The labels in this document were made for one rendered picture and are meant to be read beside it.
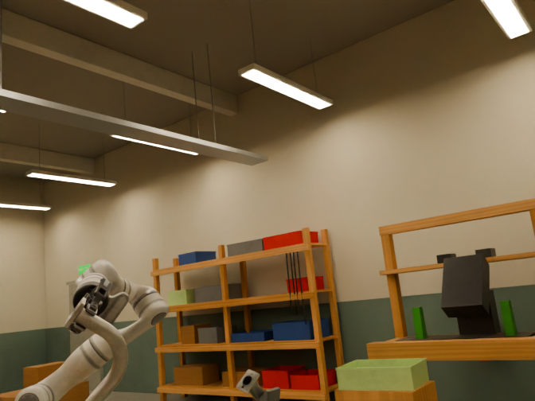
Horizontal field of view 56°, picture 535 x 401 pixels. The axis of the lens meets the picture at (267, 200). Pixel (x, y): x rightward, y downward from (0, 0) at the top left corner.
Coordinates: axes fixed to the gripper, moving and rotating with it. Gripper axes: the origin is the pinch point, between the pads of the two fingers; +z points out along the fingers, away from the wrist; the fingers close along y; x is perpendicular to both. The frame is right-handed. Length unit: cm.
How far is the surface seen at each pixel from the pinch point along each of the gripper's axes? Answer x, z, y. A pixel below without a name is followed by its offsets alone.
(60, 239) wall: -23, -1057, -211
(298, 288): 247, -474, 15
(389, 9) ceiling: 128, -450, 349
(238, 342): 249, -538, -93
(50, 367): 81, -680, -301
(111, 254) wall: 73, -896, -149
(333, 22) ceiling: 88, -481, 305
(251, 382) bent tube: 43.5, -12.1, 2.9
